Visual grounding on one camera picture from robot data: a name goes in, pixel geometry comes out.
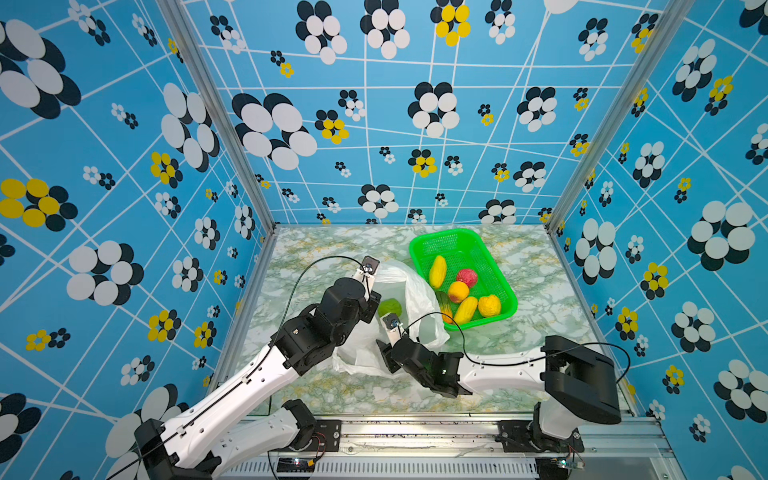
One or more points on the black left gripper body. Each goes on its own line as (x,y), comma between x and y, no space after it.
(366,311)

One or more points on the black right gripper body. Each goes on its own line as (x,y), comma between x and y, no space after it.
(427,384)

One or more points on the green toy fruit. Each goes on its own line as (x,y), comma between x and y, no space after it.
(390,306)

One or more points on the white plastic bag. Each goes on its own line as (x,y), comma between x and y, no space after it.
(408,305)

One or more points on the orange toy mango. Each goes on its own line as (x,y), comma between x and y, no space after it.
(445,307)

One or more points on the orange yellow toy fruit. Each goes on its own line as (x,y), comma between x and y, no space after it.
(458,291)

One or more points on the wrinkled yellow toy fruit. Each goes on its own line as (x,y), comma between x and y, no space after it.
(489,306)

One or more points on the long yellow toy mango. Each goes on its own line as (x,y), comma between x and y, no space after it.
(437,272)

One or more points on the pink toy fruit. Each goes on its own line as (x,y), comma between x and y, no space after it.
(467,276)

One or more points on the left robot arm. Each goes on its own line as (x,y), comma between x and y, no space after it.
(208,439)

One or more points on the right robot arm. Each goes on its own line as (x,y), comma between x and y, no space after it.
(579,381)

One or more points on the green plastic basket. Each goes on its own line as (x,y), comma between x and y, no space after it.
(470,288)

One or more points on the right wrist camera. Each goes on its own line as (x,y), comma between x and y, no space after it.
(393,328)

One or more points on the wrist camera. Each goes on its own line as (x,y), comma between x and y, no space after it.
(393,328)
(368,270)

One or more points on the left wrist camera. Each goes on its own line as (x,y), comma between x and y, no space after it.
(368,270)

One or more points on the front aluminium rail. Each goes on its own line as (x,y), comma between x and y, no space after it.
(452,446)

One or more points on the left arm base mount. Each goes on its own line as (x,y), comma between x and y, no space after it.
(312,435)

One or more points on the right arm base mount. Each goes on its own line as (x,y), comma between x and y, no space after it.
(518,436)

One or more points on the left aluminium frame post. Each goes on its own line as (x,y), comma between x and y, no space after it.
(181,29)

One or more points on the aluminium frame post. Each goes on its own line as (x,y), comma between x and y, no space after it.
(669,23)
(181,29)

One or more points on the right aluminium frame post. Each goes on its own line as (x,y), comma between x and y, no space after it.
(669,23)

